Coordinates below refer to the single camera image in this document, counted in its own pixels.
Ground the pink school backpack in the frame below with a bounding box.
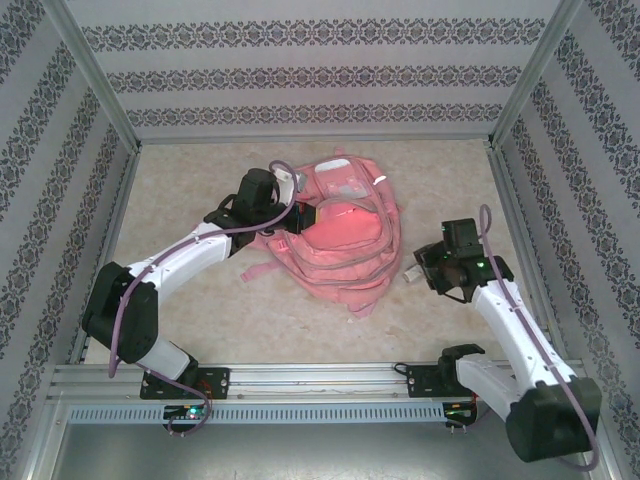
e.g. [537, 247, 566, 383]
[239, 147, 404, 319]

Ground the small circuit board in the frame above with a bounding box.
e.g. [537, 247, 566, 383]
[163, 404, 209, 421]
[443, 401, 479, 419]

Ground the grey metal sheet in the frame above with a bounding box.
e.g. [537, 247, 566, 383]
[49, 423, 601, 480]

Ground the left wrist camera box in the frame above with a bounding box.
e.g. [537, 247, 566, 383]
[234, 162, 307, 208]

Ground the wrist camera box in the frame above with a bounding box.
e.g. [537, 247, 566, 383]
[441, 218, 485, 252]
[234, 162, 307, 208]

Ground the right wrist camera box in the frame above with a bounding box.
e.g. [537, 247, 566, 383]
[441, 218, 485, 252]

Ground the aluminium back rail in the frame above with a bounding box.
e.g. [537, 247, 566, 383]
[137, 133, 496, 147]

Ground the aluminium side rail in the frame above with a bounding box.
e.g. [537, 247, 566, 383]
[67, 147, 144, 366]
[487, 144, 570, 362]

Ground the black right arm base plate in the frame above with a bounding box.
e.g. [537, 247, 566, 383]
[405, 363, 494, 400]

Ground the aluminium mounting rail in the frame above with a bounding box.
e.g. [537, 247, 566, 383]
[47, 363, 587, 406]

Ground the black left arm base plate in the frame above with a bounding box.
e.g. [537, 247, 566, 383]
[139, 367, 231, 401]

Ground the slotted grey cable duct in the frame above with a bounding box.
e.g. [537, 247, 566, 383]
[67, 403, 447, 426]

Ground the aluminium frame post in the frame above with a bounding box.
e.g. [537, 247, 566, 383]
[42, 0, 142, 151]
[488, 0, 586, 150]

